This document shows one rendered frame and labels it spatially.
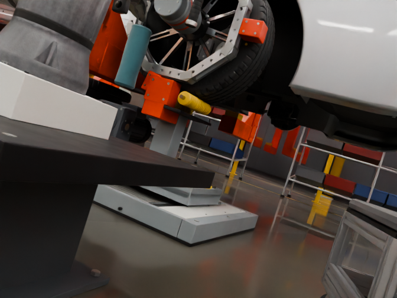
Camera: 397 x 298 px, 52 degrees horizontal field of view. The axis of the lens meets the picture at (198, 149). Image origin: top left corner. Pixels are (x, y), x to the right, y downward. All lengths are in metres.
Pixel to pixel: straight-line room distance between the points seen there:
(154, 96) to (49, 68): 1.04
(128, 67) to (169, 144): 0.40
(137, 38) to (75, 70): 0.98
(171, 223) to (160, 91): 0.59
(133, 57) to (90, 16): 0.94
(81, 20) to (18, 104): 0.20
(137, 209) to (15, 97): 0.93
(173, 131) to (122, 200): 0.47
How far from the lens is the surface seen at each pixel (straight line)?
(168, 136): 1.87
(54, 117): 0.74
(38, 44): 0.76
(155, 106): 1.74
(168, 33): 1.95
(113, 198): 1.58
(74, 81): 0.77
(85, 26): 0.79
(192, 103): 1.73
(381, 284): 0.81
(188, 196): 1.66
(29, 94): 0.69
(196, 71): 1.71
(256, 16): 1.79
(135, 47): 1.73
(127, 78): 1.72
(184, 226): 1.44
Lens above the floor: 0.36
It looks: 1 degrees down
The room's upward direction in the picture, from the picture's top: 18 degrees clockwise
